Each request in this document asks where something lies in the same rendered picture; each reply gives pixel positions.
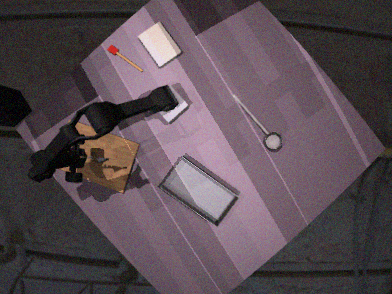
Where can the light brown wooden board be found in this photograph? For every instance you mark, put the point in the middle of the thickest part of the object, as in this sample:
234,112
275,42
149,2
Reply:
112,174

